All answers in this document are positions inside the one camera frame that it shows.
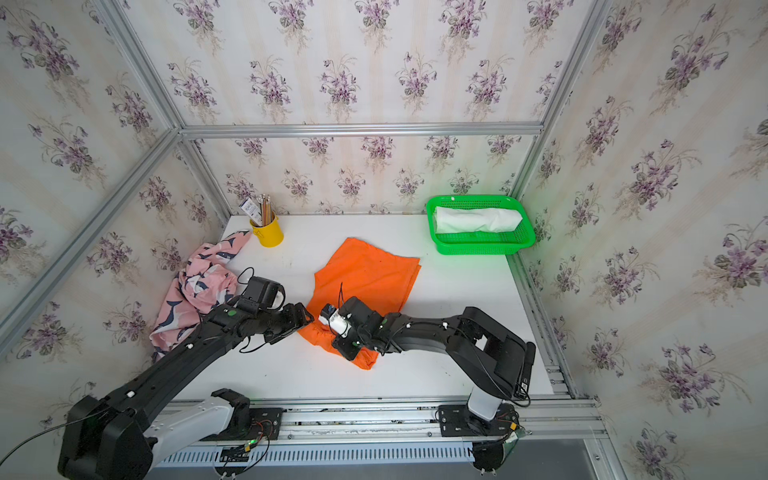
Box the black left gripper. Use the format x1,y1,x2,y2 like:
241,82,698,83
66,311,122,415
254,300,316,345

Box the orange cloth garment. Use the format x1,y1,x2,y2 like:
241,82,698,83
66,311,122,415
298,237,422,371

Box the pink patterned garment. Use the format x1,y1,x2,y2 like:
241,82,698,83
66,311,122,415
149,231,252,361

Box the white shorts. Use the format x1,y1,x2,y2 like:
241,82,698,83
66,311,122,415
433,207,523,234

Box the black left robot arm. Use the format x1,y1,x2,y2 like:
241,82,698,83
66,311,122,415
57,277,313,479

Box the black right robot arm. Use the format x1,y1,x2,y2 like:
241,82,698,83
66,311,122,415
320,297,536,408

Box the yellow pencil cup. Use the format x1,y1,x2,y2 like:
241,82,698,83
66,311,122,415
250,216,284,248

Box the wooden pencils bundle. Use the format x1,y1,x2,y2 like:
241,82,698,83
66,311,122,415
259,194,274,227

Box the green plastic basket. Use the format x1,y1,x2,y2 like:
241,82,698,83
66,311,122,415
426,195,536,255

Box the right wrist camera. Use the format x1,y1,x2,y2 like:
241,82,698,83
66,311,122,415
318,304,351,337

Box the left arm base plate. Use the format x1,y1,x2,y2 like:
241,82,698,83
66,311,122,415
202,408,284,442

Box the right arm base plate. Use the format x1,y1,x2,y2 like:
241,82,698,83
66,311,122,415
436,402,521,438

